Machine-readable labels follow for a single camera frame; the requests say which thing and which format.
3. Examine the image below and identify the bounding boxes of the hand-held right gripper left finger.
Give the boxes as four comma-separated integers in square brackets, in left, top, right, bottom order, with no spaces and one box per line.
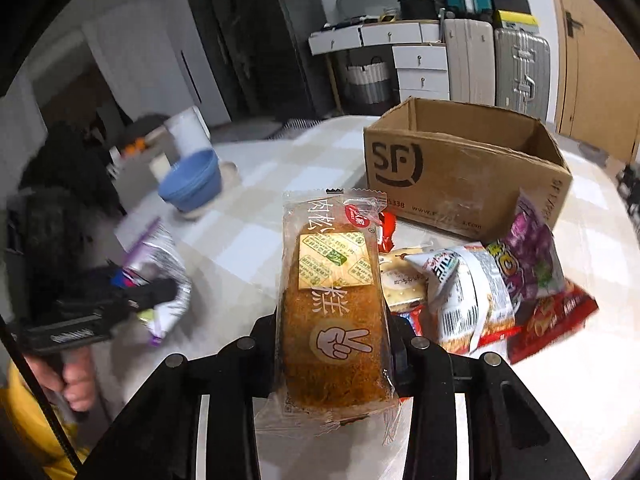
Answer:
[75,313,279,480]

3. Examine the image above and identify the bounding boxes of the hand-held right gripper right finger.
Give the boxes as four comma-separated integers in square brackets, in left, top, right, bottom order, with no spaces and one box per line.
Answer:
[389,316,592,480]

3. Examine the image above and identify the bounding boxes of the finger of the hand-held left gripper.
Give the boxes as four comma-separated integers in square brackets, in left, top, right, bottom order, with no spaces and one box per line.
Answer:
[126,278,180,312]

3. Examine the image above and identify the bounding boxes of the silver purple snack packet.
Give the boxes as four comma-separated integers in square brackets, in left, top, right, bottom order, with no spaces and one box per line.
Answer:
[122,220,194,347]

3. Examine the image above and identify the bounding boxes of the meat floss cake packet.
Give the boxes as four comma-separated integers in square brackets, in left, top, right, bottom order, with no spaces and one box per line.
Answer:
[257,187,401,447]

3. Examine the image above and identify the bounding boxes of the small red snack packet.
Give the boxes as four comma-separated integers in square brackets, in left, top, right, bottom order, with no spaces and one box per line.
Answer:
[377,211,399,254]

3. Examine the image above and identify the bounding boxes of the red chips packet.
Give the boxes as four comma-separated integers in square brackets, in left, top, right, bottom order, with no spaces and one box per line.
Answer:
[507,282,599,365]

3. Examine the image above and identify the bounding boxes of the brown cardboard box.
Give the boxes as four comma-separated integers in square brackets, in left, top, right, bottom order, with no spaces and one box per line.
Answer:
[363,96,573,242]

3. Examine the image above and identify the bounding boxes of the person's left hand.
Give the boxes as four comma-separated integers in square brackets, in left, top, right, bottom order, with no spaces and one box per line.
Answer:
[24,349,99,414]

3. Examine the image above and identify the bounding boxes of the clear biscuit packet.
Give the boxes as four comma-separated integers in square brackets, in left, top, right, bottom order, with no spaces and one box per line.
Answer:
[378,247,436,313]

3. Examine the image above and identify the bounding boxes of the white chips bag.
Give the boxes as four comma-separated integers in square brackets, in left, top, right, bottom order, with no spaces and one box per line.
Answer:
[404,242,516,356]

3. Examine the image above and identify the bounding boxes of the stack of blue bowls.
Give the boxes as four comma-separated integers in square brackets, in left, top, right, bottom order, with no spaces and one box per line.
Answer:
[158,149,222,213]

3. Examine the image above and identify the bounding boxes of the black fluffy cloth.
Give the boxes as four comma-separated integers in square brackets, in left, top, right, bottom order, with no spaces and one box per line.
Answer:
[14,122,128,311]

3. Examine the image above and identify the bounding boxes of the beige plate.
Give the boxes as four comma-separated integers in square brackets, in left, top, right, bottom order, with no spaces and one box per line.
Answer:
[175,160,242,221]

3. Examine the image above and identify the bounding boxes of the purple grape candy bag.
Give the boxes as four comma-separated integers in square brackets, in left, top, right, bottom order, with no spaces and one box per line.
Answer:
[487,190,568,306]

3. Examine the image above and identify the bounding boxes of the white cup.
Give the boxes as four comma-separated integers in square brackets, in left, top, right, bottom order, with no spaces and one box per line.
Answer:
[166,106,212,159]

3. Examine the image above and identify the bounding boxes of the plaid tablecloth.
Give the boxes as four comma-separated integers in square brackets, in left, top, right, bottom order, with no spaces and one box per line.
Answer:
[112,114,640,480]

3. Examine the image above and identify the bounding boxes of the striped floor mat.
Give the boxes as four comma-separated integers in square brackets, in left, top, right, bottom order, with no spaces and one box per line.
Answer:
[272,117,322,139]

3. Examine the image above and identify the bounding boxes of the dark wardrobe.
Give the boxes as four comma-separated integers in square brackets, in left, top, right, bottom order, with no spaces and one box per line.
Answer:
[180,0,337,122]

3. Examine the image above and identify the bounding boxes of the white desk with drawers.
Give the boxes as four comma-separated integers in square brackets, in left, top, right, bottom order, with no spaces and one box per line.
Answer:
[308,19,449,104]

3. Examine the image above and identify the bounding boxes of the white suitcase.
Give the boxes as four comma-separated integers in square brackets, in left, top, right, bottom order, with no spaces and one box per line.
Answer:
[444,18,496,104]

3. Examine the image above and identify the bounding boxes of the silver suitcase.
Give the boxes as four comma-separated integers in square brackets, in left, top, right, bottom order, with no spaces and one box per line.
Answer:
[494,27,551,119]

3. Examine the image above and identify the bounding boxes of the yellow and black box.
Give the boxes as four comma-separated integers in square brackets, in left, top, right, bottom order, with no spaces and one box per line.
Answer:
[492,10,541,31]

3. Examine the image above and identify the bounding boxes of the wooden door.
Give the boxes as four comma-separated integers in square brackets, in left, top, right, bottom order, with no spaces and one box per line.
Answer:
[546,0,640,166]

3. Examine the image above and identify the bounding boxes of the black cable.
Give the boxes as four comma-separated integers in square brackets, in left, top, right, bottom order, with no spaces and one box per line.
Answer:
[0,317,83,468]

